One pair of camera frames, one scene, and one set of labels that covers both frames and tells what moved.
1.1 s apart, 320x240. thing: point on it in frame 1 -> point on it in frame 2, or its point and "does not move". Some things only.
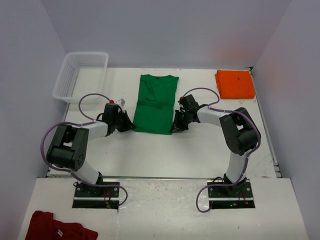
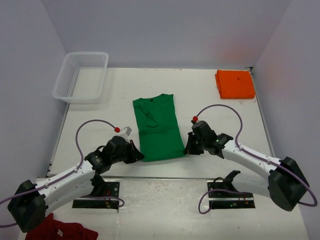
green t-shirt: [155, 106] -> [159, 129]
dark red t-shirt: [42, 226] does not move
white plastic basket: [81, 73] does not move
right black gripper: [177, 125] -> [190, 149]
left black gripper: [128, 125] -> [137, 156]
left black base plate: [87, 196] does not move
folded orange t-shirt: [234, 84] does not move
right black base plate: [239, 196] does not move
